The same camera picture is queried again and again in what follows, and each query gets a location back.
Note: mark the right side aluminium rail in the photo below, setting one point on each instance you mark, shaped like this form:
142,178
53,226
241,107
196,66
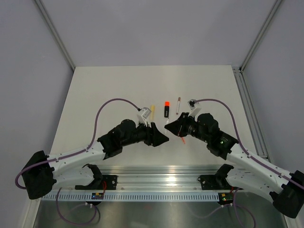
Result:
255,130

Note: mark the black orange highlighter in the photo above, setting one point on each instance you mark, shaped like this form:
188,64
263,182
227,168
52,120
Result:
166,109

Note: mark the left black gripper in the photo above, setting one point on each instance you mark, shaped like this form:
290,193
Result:
153,137

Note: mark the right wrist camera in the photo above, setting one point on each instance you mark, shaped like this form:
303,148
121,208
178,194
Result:
194,106

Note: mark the circuit board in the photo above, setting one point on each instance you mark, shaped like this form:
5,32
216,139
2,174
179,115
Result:
97,196
225,198

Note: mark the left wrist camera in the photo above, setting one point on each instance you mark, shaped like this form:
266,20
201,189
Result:
143,115

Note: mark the left circuit board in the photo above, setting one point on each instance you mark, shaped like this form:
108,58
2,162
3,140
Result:
97,196

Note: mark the brown capped white pen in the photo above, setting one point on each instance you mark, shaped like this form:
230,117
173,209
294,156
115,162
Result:
178,105

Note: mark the frame post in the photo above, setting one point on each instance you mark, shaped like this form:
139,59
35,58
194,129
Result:
54,33
261,33

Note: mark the right frame post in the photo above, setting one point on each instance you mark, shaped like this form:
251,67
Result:
261,33

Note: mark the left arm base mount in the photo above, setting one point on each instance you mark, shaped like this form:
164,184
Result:
104,181

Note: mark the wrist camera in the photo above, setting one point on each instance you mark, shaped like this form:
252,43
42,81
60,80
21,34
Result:
143,115
194,106

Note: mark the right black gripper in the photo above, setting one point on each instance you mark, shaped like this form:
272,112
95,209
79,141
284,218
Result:
178,127

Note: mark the white cable duct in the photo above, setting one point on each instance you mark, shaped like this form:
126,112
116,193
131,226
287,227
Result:
137,197

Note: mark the yellow highlighter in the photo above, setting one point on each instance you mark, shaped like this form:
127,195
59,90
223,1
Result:
152,108

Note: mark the right circuit board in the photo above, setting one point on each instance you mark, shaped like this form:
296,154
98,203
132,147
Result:
225,198

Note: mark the left frame post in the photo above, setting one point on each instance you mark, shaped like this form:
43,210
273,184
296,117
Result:
54,33

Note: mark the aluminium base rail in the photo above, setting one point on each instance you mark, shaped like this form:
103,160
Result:
155,178

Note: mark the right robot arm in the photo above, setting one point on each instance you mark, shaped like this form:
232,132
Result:
285,190

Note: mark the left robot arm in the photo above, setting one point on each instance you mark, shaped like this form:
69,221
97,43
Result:
43,173

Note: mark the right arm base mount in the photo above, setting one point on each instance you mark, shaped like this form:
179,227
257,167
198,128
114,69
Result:
218,180

